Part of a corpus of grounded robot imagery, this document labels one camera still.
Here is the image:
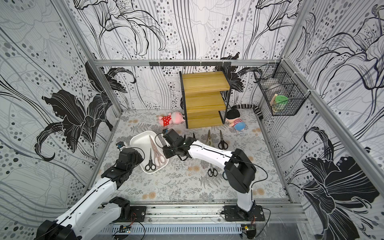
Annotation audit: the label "white slotted cable duct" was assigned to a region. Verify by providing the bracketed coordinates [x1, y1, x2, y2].
[98, 223, 243, 235]

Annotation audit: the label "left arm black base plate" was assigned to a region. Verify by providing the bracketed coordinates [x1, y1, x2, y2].
[118, 205, 147, 223]

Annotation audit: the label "black hook rail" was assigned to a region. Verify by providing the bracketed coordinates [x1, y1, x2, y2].
[149, 61, 232, 67]

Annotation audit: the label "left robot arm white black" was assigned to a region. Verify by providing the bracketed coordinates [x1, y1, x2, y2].
[35, 142, 146, 240]

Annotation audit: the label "green lid in basket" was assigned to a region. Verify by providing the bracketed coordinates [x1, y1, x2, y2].
[274, 95, 290, 110]

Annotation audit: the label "white plastic storage box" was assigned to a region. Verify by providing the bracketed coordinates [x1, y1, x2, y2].
[130, 131, 169, 174]

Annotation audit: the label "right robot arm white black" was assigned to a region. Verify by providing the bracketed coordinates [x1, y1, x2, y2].
[162, 129, 257, 212]

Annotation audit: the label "wooden shelf black frame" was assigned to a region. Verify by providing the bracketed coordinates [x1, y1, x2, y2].
[180, 72, 230, 129]

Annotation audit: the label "pink plush doll red dress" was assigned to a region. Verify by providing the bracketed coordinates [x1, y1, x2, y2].
[158, 112, 185, 127]

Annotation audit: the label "black wire basket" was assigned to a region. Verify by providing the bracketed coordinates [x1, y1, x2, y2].
[253, 63, 306, 117]

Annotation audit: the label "cream handled kitchen scissors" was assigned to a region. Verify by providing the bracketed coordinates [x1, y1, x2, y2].
[206, 130, 213, 147]

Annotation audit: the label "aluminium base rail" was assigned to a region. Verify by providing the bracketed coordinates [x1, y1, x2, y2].
[131, 201, 309, 224]

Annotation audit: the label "plush doll blue shorts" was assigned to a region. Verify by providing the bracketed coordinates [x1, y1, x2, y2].
[226, 109, 246, 131]

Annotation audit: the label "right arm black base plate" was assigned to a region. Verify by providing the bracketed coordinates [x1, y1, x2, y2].
[221, 204, 265, 222]

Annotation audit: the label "black handled steel scissors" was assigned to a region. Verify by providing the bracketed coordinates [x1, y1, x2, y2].
[218, 131, 229, 150]

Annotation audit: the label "striped black white plush tail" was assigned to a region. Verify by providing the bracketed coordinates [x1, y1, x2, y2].
[231, 104, 264, 120]

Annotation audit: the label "small blue handled scissors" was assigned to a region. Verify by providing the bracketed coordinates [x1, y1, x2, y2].
[208, 164, 218, 177]

